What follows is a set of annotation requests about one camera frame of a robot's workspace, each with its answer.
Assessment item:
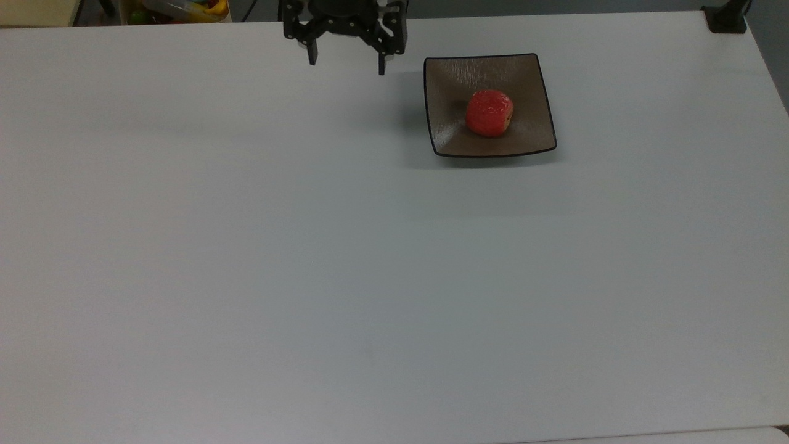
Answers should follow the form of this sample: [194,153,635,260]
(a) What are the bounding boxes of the clear bin of colourful toys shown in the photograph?
[120,0,232,25]

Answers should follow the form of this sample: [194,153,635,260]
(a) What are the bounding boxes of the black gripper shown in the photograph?
[279,0,409,76]

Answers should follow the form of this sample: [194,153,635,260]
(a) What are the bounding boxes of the beige board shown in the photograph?
[0,0,84,29]

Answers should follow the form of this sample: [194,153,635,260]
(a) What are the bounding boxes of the square brown ceramic plate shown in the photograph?
[422,52,558,159]

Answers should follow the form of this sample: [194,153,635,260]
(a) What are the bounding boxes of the red apple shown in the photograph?
[464,89,515,139]

